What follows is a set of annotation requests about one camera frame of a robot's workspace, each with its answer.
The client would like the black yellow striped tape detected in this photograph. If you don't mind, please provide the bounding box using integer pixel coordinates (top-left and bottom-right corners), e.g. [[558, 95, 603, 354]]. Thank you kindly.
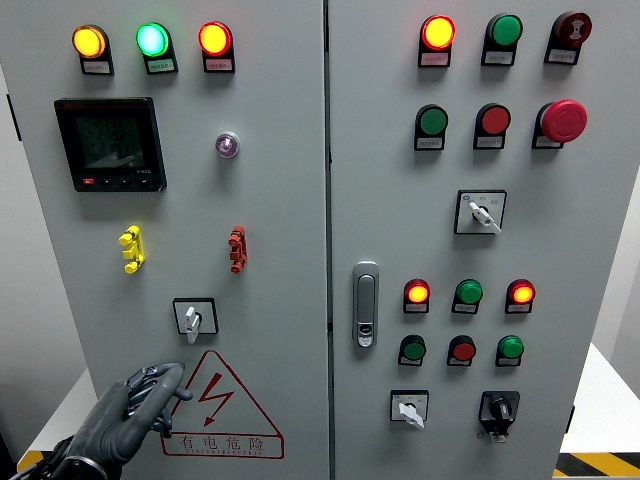
[[552, 452, 640, 480], [16, 449, 57, 474]]

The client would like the red warning triangle sticker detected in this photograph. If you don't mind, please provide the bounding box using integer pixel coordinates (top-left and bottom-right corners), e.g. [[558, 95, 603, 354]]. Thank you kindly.
[[160, 349, 286, 460]]

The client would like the large yellow indicator lamp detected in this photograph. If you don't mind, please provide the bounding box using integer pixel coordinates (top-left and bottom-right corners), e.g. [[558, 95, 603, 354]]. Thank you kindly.
[[71, 24, 107, 59]]

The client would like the small raised green button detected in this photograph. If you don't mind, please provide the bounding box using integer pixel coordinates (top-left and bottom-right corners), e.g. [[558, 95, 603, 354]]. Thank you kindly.
[[497, 335, 525, 360]]

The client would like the large dark green indicator lamp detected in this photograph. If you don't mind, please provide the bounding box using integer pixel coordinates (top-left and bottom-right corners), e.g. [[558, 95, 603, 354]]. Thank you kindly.
[[486, 13, 524, 48]]

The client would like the large red indicator lamp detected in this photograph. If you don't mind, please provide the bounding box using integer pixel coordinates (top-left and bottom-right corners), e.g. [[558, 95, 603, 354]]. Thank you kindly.
[[198, 21, 234, 57], [420, 14, 457, 51]]

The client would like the small yellow handle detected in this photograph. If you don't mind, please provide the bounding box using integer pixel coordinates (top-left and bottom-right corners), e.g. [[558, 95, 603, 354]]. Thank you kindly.
[[118, 224, 147, 274]]

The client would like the silver door lock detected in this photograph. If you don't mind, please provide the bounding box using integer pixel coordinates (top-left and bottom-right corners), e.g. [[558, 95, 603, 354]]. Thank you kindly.
[[352, 260, 380, 350]]

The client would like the large white handle turn switch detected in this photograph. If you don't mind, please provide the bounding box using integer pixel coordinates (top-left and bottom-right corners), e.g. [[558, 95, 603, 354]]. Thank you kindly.
[[453, 189, 508, 236]]

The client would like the small red push button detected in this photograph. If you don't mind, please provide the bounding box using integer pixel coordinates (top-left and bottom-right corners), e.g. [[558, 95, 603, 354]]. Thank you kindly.
[[448, 335, 478, 362]]

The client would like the black handle turn switch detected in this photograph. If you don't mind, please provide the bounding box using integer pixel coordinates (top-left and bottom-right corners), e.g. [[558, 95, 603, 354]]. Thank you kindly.
[[477, 390, 521, 444]]

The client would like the dark red buzzer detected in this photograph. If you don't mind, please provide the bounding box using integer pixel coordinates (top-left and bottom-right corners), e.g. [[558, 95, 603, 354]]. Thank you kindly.
[[553, 11, 593, 49]]

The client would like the pale grey door with display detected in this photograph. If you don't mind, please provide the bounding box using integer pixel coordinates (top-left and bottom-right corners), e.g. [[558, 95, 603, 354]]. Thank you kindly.
[[0, 0, 331, 480]]

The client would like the small green indicator lamp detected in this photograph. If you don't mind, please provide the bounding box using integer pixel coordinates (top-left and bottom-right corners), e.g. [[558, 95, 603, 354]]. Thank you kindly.
[[455, 278, 484, 305]]

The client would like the black display meter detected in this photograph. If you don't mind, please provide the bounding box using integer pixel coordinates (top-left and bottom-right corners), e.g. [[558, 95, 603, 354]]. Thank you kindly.
[[53, 97, 168, 193]]

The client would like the small red indicator lamp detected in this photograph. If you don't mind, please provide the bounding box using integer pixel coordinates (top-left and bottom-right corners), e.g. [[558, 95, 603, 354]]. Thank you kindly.
[[404, 278, 431, 305], [506, 278, 537, 305]]

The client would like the pale grey door with lock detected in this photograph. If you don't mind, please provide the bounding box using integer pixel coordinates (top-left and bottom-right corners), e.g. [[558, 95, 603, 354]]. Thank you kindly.
[[326, 0, 640, 480]]

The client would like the large green push button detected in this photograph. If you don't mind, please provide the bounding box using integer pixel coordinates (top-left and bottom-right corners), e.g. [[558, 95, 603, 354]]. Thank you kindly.
[[416, 104, 450, 136]]

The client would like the large red stop button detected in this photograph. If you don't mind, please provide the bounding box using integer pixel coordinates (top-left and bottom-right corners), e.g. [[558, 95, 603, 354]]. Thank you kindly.
[[541, 99, 589, 144]]

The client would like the bright green indicator lamp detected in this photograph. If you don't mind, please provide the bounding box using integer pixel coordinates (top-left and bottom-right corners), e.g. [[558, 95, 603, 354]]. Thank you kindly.
[[136, 22, 172, 58]]

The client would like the small white handle turn switch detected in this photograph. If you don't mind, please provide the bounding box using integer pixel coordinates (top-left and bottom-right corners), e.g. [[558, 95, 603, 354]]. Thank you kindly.
[[389, 389, 430, 431]]

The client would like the small red handle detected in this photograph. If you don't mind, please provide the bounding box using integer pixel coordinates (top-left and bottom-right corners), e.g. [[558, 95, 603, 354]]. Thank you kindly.
[[228, 225, 248, 274]]

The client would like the small white lamp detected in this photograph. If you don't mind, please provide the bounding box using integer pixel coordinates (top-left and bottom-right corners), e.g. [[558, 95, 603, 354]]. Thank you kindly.
[[214, 131, 241, 159]]

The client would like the large red push button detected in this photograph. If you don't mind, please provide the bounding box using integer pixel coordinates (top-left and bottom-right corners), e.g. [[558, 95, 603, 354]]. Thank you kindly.
[[476, 103, 512, 135]]

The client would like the small green push button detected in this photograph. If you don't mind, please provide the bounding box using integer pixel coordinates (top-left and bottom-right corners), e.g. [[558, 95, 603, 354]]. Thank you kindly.
[[400, 334, 428, 361]]

